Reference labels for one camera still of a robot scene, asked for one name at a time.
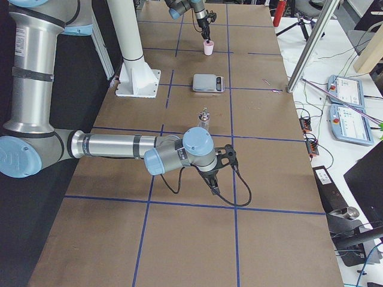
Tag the red cylinder bottle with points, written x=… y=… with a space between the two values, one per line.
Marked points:
x=279 y=12

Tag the orange black connector block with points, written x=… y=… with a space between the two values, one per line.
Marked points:
x=311 y=140

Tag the blue teach pendant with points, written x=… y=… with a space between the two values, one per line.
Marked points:
x=349 y=126
x=349 y=90

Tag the pink plastic cup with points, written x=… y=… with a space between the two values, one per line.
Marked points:
x=208 y=47

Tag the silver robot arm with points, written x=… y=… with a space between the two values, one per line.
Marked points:
x=178 y=8
x=31 y=144

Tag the black monitor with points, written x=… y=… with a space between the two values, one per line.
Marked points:
x=364 y=180

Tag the black camera tripod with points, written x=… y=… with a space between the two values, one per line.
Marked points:
x=302 y=23

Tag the aluminium extrusion post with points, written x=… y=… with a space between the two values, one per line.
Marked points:
x=324 y=17

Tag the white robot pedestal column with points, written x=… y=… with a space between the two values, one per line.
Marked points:
x=136 y=78

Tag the silver digital kitchen scale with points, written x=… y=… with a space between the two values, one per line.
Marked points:
x=208 y=83

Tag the upper blue teach pendant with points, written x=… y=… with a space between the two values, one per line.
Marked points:
x=349 y=90

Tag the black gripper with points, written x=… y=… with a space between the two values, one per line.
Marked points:
x=208 y=174
x=202 y=21

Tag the clear glass sauce bottle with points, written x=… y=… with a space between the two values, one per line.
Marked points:
x=204 y=119

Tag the black box with label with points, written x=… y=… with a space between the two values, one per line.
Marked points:
x=330 y=195

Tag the lower blue teach pendant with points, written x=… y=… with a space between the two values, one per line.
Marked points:
x=349 y=126

